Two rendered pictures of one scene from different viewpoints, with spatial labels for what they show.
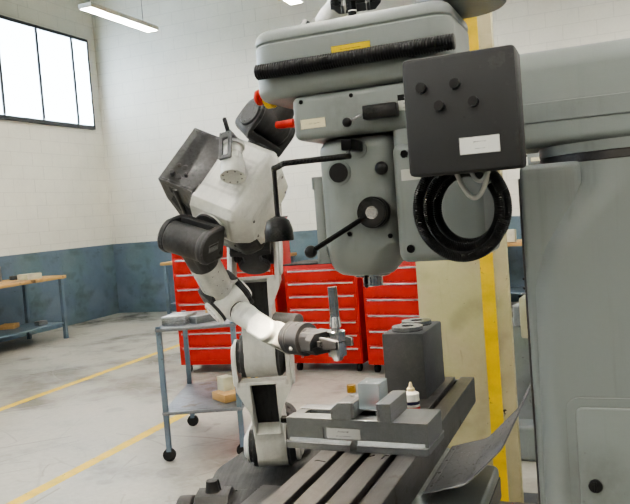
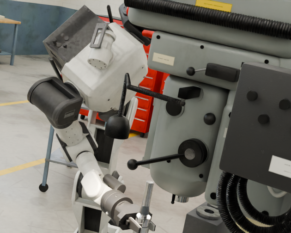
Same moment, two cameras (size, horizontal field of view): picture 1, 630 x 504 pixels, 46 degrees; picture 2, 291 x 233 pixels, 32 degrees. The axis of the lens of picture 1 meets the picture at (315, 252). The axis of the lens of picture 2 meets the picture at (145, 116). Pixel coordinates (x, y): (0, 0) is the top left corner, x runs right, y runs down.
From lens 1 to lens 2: 0.55 m
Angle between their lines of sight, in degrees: 11
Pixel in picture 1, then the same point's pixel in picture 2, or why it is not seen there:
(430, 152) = (242, 156)
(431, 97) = (259, 107)
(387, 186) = (211, 134)
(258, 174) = (122, 62)
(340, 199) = (169, 129)
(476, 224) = (275, 199)
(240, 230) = (96, 103)
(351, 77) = (206, 32)
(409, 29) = (270, 7)
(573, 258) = not seen: outside the picture
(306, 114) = (160, 49)
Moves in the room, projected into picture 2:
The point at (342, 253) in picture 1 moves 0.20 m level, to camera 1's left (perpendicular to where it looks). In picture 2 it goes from (159, 173) to (85, 156)
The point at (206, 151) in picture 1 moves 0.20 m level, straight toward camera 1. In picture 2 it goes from (87, 29) to (80, 33)
